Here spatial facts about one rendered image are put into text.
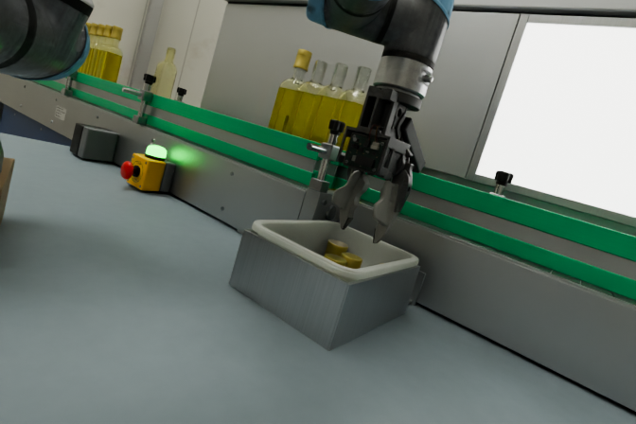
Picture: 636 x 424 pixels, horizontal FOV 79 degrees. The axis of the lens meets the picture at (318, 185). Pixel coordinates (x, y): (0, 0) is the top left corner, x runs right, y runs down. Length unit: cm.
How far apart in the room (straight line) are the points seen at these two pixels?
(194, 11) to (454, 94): 325
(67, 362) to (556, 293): 58
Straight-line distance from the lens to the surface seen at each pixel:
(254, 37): 132
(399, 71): 54
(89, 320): 43
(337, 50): 106
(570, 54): 88
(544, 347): 67
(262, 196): 75
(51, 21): 61
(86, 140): 116
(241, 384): 37
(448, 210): 69
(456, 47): 93
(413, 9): 56
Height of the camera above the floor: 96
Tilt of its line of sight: 6 degrees down
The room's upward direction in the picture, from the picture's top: 17 degrees clockwise
